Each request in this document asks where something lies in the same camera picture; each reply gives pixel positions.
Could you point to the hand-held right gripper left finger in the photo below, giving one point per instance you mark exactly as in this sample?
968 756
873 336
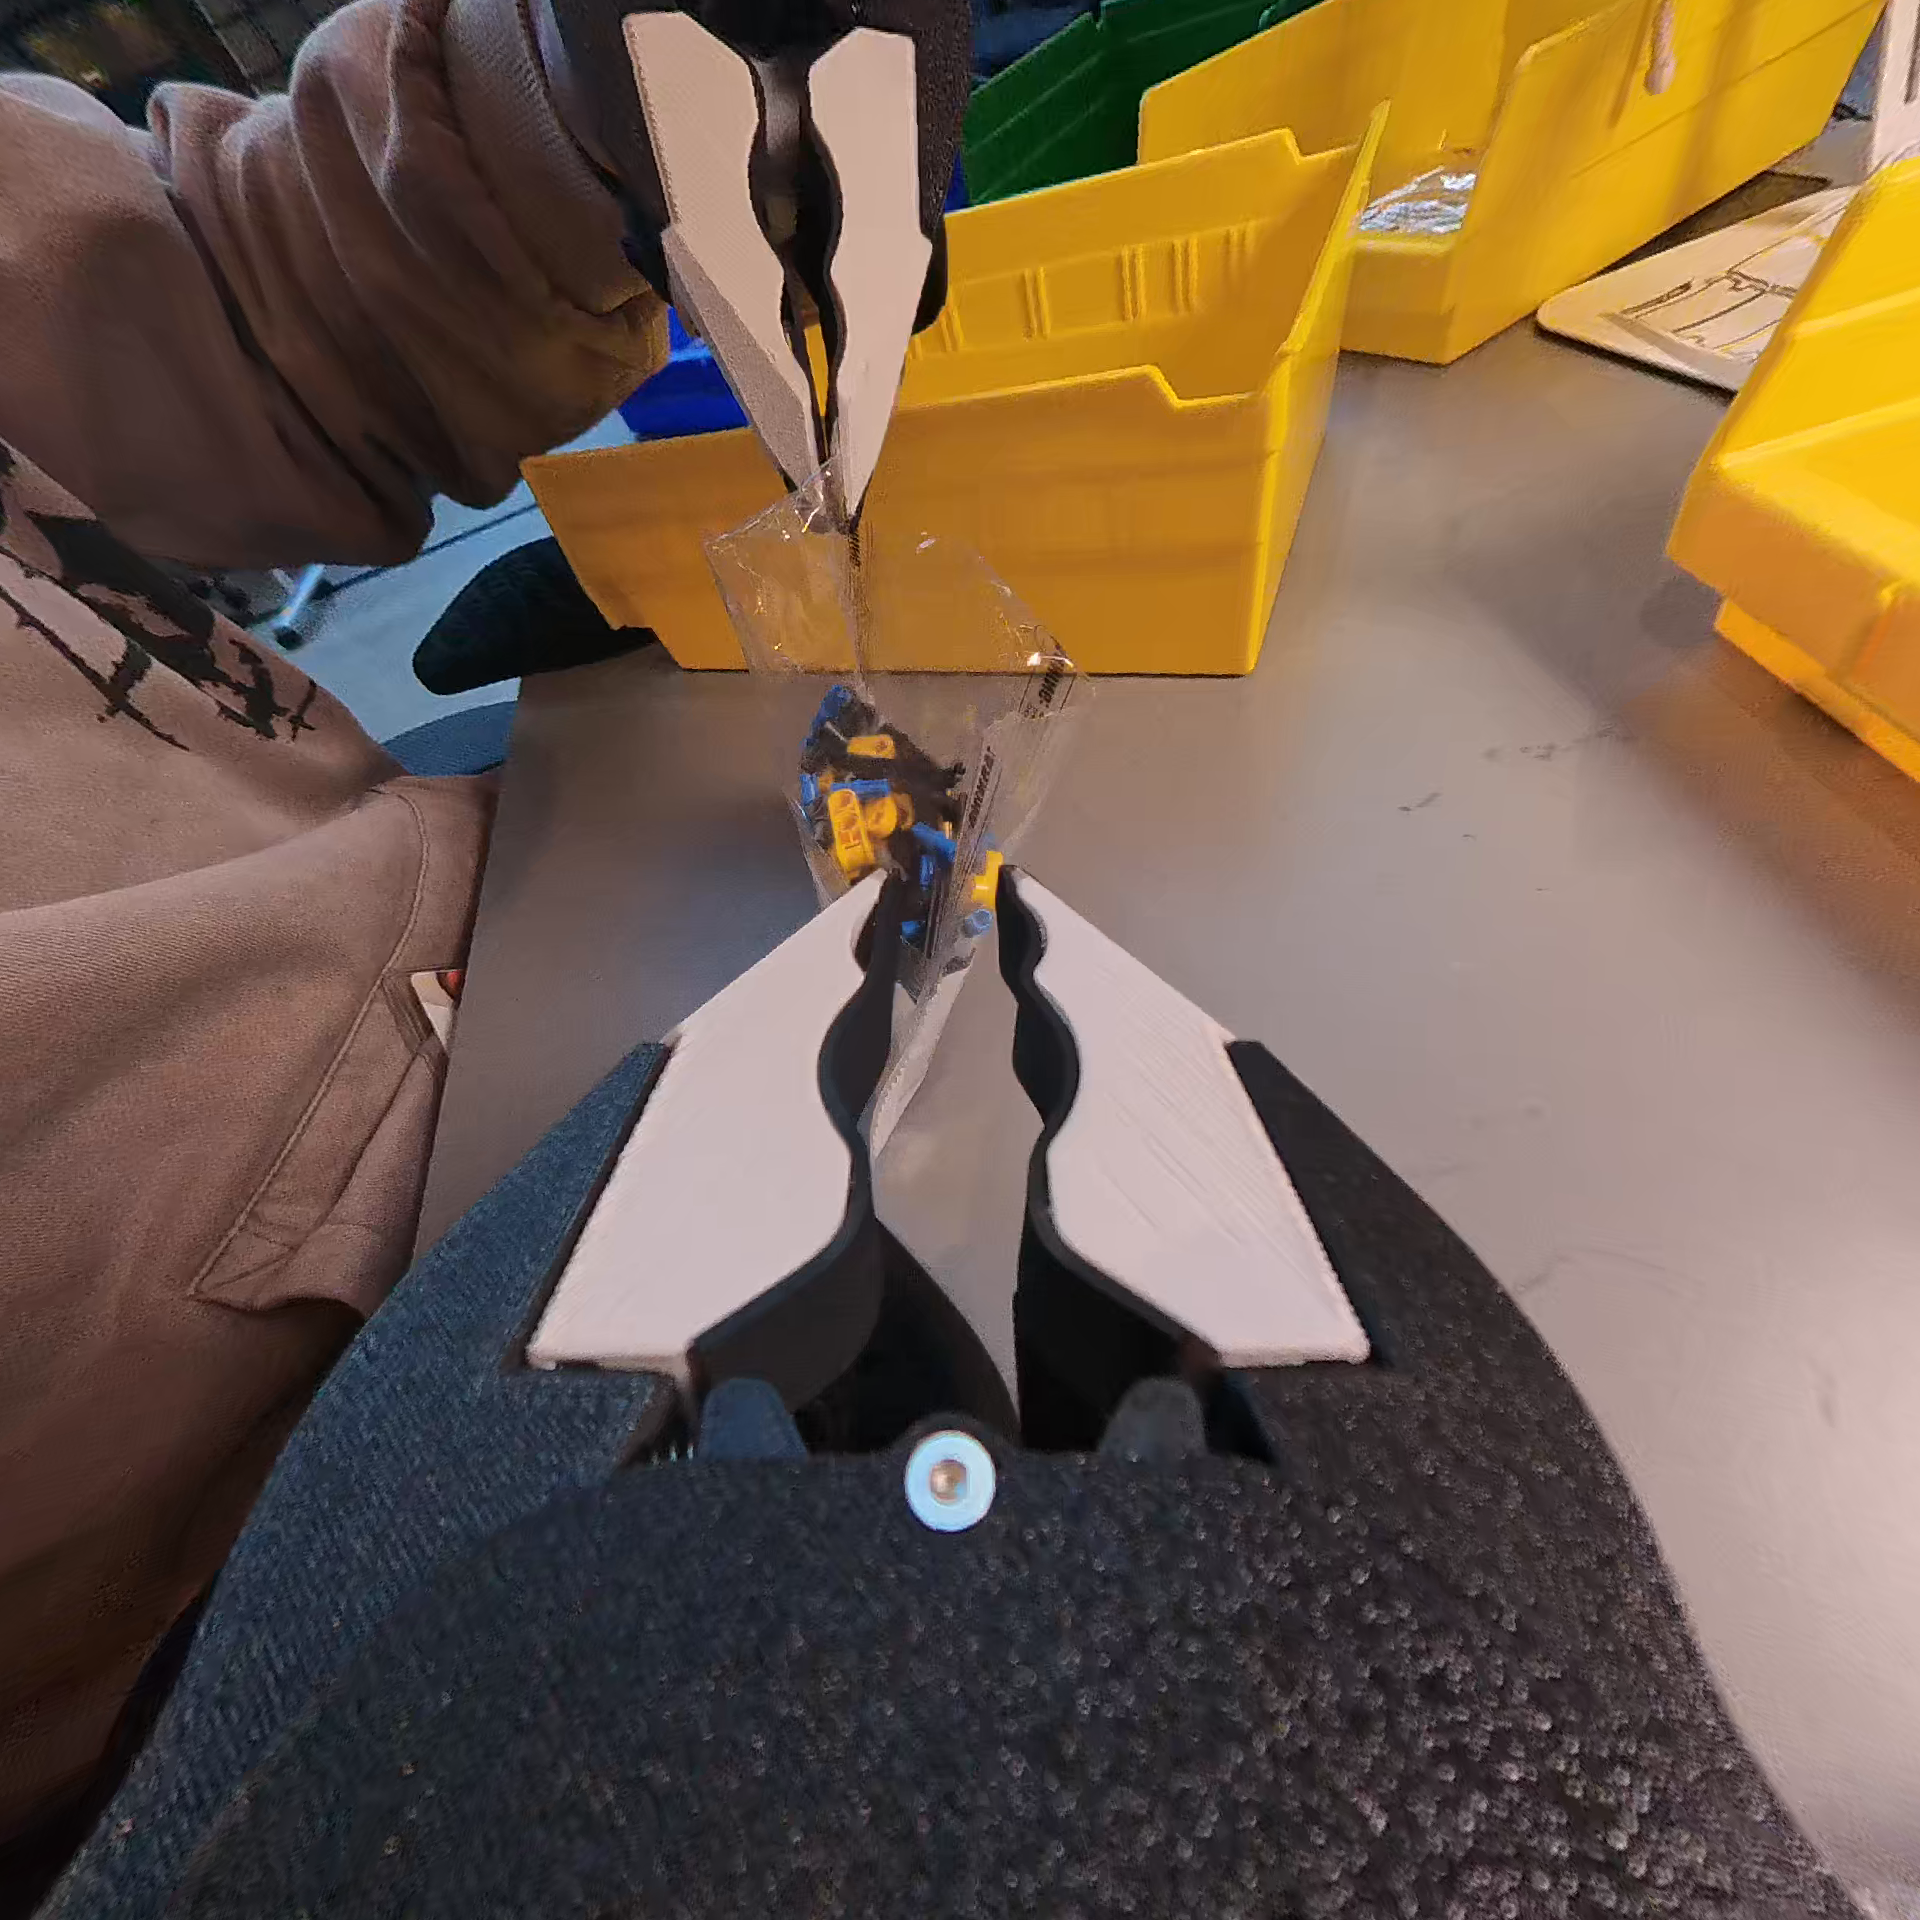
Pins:
705 1200

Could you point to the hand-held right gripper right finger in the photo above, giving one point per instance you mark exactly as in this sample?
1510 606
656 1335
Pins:
1200 1200

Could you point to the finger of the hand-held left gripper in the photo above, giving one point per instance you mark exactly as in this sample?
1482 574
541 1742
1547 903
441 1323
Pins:
705 180
878 194

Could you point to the green plastic bin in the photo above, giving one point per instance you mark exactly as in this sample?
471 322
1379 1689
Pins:
1051 104

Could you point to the blue plastic bin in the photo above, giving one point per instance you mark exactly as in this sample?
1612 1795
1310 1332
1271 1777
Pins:
682 398

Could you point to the yellow plastic bin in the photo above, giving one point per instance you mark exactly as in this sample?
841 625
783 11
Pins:
1081 510
1501 284
1801 495

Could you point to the person's left forearm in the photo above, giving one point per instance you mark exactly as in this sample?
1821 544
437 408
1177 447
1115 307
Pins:
374 270

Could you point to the grey desk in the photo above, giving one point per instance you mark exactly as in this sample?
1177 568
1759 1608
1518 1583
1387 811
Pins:
1501 901

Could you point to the black chair armrest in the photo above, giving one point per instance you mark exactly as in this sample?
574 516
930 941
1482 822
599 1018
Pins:
510 623

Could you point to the white sticker sheet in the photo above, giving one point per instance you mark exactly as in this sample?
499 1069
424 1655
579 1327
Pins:
1694 322

